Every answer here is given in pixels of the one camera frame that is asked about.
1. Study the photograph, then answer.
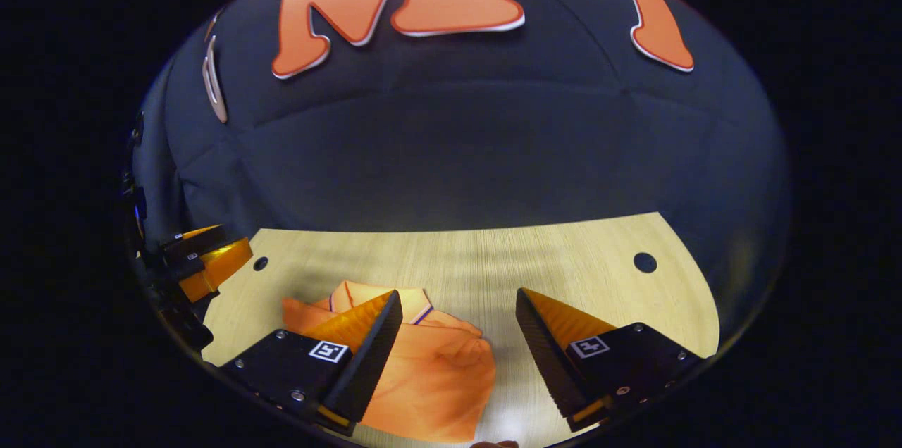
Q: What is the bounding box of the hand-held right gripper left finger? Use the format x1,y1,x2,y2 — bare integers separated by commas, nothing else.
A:
218,288,404,435

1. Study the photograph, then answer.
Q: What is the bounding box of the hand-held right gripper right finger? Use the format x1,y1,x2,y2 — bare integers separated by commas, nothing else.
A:
514,286,705,431

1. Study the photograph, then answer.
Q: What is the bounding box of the orange polo T-shirt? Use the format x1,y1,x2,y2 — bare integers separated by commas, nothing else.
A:
282,280,496,443

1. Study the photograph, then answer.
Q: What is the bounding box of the black backdrop cloth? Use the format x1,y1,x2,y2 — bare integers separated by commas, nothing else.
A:
130,0,790,336

